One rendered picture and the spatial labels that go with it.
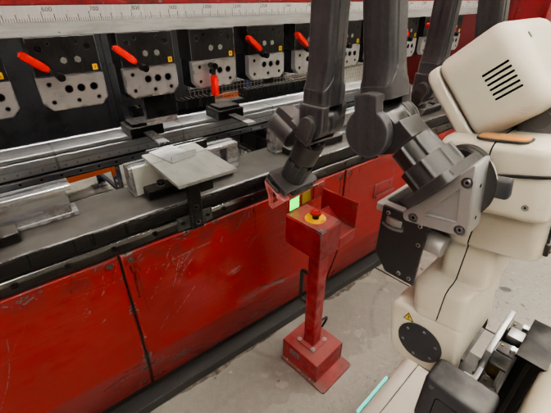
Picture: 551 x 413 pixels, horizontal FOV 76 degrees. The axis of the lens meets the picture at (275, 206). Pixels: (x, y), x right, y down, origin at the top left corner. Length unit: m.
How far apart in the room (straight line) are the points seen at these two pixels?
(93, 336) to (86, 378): 0.17
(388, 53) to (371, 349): 1.48
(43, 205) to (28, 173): 0.26
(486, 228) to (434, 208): 0.19
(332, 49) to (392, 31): 0.11
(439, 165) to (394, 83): 0.14
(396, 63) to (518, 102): 0.19
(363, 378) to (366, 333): 0.25
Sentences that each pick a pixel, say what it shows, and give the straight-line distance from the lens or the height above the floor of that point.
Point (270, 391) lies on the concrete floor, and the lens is 1.67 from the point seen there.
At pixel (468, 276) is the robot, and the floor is 0.93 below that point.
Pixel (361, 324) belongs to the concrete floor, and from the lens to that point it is 1.92.
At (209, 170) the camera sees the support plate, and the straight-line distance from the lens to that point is 1.01.
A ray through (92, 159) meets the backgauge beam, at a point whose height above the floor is 0.93.
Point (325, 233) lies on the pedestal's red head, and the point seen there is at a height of 0.77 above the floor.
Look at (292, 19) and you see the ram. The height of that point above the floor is 1.35.
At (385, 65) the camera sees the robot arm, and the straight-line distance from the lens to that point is 0.58.
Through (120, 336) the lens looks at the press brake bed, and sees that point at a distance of 1.32.
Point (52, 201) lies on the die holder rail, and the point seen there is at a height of 0.94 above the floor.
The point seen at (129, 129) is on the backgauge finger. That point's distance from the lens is 1.36.
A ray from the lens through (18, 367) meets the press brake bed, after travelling 1.29.
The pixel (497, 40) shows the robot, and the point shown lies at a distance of 0.65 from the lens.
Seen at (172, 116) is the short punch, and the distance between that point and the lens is 1.19.
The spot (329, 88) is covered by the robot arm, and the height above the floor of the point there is 1.28.
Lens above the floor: 1.42
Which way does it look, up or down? 31 degrees down
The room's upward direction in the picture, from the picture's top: straight up
